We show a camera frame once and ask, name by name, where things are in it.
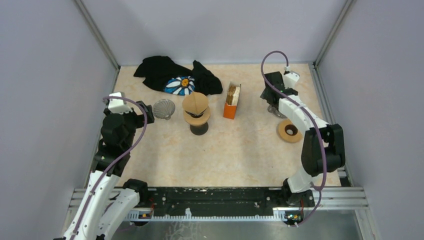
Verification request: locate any orange coffee filter box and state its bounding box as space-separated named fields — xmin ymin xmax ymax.
xmin=223 ymin=82 xmax=241 ymax=120

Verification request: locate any brown paper coffee filter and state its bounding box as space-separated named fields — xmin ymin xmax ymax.
xmin=182 ymin=92 xmax=209 ymax=116

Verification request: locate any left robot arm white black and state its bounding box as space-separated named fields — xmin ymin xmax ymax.
xmin=62 ymin=97 xmax=155 ymax=240

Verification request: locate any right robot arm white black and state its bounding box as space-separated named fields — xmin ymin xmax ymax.
xmin=260 ymin=71 xmax=346 ymax=206

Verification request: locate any smoky glass pitcher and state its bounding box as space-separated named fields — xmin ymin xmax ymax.
xmin=267 ymin=105 xmax=287 ymax=119

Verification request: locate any black cloth with flower print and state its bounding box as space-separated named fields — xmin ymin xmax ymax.
xmin=133 ymin=55 xmax=223 ymax=96

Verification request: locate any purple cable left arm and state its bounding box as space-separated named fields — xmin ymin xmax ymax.
xmin=69 ymin=96 xmax=149 ymax=240

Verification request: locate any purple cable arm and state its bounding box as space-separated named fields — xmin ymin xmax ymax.
xmin=69 ymin=96 xmax=149 ymax=240
xmin=260 ymin=50 xmax=329 ymax=228

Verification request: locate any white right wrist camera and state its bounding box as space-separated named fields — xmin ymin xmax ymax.
xmin=282 ymin=66 xmax=300 ymax=89

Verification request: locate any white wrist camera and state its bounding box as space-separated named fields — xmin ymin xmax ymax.
xmin=282 ymin=66 xmax=300 ymax=89
xmin=107 ymin=91 xmax=133 ymax=115

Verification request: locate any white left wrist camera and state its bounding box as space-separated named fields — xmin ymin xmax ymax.
xmin=107 ymin=91 xmax=133 ymax=115

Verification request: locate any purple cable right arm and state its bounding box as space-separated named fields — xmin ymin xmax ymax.
xmin=260 ymin=50 xmax=329 ymax=228

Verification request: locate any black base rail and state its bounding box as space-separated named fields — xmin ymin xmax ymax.
xmin=148 ymin=187 xmax=290 ymax=217

